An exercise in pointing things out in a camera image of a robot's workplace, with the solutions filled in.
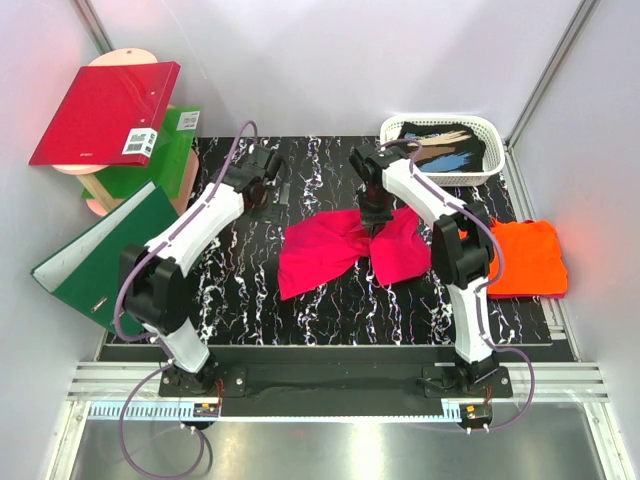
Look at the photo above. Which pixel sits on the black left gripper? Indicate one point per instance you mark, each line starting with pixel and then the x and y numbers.
pixel 275 212

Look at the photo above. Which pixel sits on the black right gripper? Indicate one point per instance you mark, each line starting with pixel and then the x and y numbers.
pixel 375 223

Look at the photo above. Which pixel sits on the magenta pink t shirt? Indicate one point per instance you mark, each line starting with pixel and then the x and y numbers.
pixel 323 247

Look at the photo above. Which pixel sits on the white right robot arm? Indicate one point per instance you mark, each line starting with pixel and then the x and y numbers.
pixel 462 246

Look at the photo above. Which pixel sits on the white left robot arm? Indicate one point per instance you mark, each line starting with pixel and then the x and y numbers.
pixel 154 289

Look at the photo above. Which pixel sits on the white plastic basket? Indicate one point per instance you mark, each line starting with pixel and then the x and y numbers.
pixel 494 157

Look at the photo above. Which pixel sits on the light green folder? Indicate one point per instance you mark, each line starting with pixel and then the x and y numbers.
pixel 168 162

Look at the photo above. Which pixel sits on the black printed t shirt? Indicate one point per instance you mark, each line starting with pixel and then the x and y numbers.
pixel 446 148

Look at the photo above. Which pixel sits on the pink wooden stool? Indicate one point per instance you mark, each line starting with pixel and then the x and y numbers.
pixel 95 195

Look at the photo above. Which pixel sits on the orange folded t shirt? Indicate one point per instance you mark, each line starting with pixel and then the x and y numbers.
pixel 532 264

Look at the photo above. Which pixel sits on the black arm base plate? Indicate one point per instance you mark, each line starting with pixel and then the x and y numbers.
pixel 235 380

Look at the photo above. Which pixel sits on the red ring binder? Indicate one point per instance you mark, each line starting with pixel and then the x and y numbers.
pixel 110 116

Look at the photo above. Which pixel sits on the dark green ring binder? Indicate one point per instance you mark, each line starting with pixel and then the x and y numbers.
pixel 84 274

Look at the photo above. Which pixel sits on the aluminium frame rail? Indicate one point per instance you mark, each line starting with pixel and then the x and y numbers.
pixel 131 390

